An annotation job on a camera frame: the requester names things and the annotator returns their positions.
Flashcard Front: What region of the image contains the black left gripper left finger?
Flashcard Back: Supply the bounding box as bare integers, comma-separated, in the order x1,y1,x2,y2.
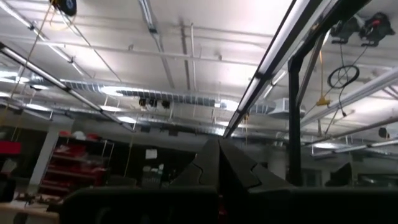
58,138,220,224

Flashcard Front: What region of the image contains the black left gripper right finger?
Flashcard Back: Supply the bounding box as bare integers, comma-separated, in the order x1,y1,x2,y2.
218,138,398,224

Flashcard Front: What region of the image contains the white paper sign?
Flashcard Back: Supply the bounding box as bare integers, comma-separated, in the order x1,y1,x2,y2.
144,148,159,161

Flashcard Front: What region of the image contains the black shelf with red bins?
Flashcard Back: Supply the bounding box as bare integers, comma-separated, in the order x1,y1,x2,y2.
39,129,115,196

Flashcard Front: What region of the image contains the yellow hanging outlet box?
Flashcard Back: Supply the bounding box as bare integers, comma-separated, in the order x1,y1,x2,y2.
316,49,331,108

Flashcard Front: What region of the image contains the white square pillar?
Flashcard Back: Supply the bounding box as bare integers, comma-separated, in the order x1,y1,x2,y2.
27,124,61,195

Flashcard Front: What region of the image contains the red storage bin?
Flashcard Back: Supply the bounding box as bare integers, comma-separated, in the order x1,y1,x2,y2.
0,140,23,156

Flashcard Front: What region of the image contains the black frame post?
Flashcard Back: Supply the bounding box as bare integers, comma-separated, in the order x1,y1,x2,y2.
287,54,303,187

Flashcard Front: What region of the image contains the silver ceiling air duct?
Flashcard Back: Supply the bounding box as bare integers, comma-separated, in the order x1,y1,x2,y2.
60,78,282,114

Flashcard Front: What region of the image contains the black coiled hanging cable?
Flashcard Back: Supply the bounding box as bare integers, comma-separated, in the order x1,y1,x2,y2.
326,64,361,90

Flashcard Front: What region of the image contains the black frame LED light bar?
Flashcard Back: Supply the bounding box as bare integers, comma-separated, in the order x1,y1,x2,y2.
0,42,137,133
222,0,373,139

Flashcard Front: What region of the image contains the black ceiling cable reel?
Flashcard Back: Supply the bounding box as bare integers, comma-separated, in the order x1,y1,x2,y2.
49,0,78,17
329,15,361,45
358,11,397,48

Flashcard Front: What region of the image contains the yellow hanging cord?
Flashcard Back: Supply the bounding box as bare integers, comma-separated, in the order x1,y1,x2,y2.
6,1,54,103

